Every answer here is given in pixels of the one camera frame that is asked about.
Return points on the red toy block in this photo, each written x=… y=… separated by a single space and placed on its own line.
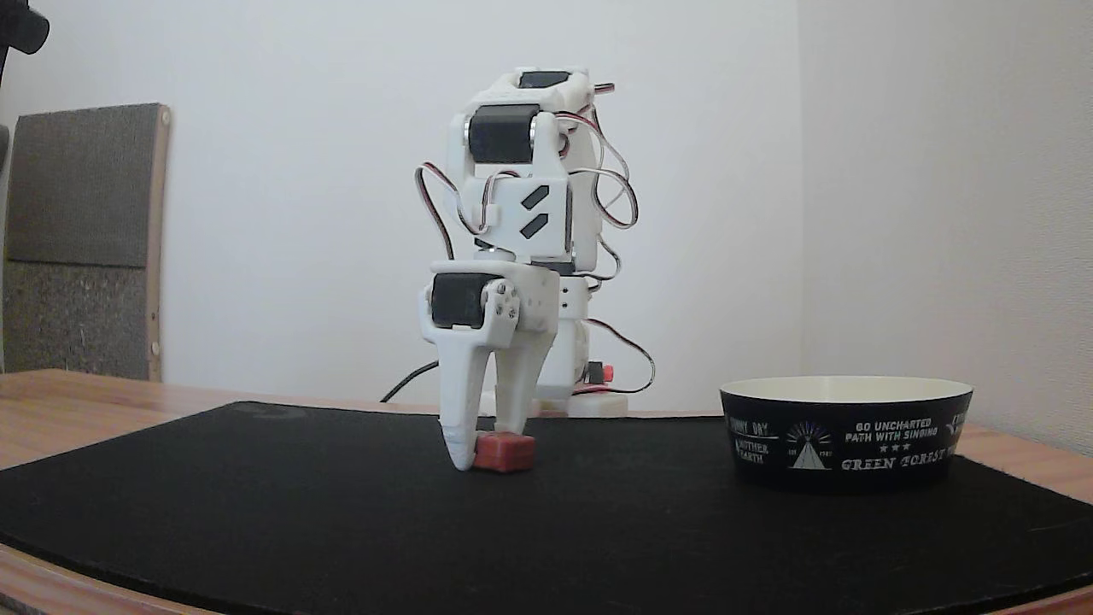
x=505 y=453

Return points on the black printed paper bowl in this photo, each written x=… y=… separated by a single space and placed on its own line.
x=845 y=444

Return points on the black table mat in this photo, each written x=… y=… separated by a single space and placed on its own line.
x=341 y=530

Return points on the black device on stand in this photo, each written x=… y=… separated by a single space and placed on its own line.
x=21 y=26

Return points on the grey board with wooden frame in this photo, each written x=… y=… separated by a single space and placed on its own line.
x=81 y=239

